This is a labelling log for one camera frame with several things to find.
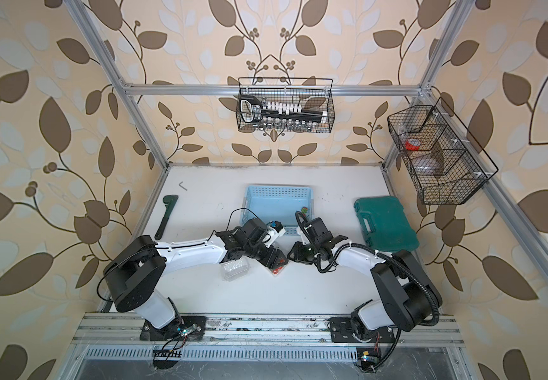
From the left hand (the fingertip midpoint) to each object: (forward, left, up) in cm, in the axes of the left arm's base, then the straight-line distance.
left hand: (280, 255), depth 83 cm
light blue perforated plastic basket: (+29, +2, -8) cm, 30 cm away
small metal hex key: (+39, +49, -8) cm, 63 cm away
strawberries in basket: (+24, -10, -6) cm, 27 cm away
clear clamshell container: (-2, +17, -8) cm, 19 cm away
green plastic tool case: (+15, -42, -2) cm, 44 cm away
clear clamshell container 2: (-3, +1, -4) cm, 5 cm away
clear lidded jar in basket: (+21, -47, +25) cm, 58 cm away
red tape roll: (+29, -46, +27) cm, 60 cm away
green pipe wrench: (+28, +50, -6) cm, 57 cm away
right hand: (+2, -4, -5) cm, 6 cm away
